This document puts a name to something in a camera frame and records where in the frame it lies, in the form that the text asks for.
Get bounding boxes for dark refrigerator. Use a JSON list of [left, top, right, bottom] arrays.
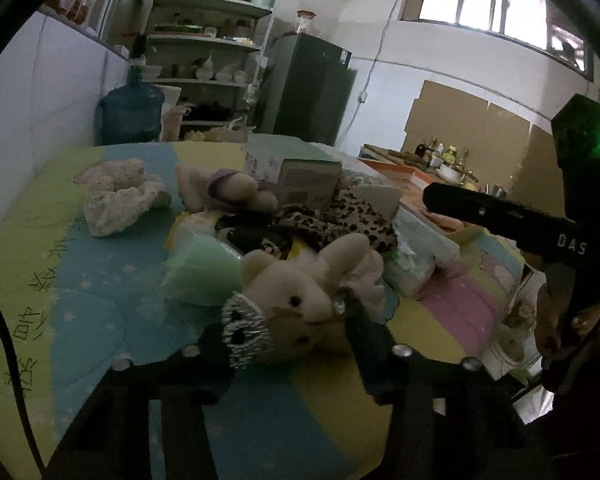
[[257, 34, 359, 147]]

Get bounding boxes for black yellow plush toy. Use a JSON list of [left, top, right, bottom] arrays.
[[219, 217, 306, 263]]

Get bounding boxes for blue water jug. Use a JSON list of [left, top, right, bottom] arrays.
[[98, 57, 166, 147]]

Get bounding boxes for grey metal shelf rack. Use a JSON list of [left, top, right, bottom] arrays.
[[142, 0, 274, 142]]

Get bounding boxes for orange rimmed cardboard box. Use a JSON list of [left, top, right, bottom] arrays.
[[359, 157, 481, 235]]

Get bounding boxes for barred window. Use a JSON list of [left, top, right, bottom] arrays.
[[400, 0, 597, 82]]

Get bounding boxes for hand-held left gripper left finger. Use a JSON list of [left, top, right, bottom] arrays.
[[45, 331, 243, 480]]

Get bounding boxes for row of condiment bottles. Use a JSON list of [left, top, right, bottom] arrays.
[[414, 135, 475, 171]]

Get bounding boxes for white fluffy plush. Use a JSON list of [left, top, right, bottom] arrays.
[[82, 175, 172, 237], [75, 158, 153, 193]]

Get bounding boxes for leopard print soft toy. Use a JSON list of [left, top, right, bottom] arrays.
[[272, 185, 398, 262]]

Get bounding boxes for clear-wrapped tissue pack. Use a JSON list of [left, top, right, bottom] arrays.
[[384, 209, 462, 297]]

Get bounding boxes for cardboard sheets on wall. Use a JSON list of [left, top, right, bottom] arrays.
[[404, 80, 571, 207]]

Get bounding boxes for green white cardboard carton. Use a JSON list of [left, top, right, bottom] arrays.
[[279, 157, 344, 209]]

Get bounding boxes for kitchen counter wooden top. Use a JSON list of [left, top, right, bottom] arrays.
[[361, 143, 511, 197]]

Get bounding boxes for white plastic bucket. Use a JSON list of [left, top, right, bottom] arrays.
[[482, 324, 527, 379]]

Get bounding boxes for cream rabbit plush silver crown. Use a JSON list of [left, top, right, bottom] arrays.
[[222, 234, 386, 372]]

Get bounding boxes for white yellow plastic pack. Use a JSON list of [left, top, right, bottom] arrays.
[[166, 209, 236, 254]]

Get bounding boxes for white bowls on rack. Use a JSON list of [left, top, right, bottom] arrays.
[[172, 57, 251, 86]]

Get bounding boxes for cream teddy bear purple skirt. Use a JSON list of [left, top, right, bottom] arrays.
[[175, 162, 281, 214]]

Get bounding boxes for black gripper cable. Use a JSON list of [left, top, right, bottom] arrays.
[[0, 280, 49, 480]]

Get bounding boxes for pale fluffy bundle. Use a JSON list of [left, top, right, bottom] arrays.
[[184, 127, 254, 145]]

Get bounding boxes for aluminium framed glass partition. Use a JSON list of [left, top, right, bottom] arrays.
[[40, 0, 163, 66]]

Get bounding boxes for beige plastic container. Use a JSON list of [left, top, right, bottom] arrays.
[[161, 105, 186, 142]]

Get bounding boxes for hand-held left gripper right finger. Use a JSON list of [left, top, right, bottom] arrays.
[[342, 305, 548, 480]]

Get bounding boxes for person's right hand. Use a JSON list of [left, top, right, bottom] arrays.
[[524, 254, 571, 360]]

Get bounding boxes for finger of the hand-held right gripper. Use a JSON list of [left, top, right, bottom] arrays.
[[424, 182, 536, 248]]

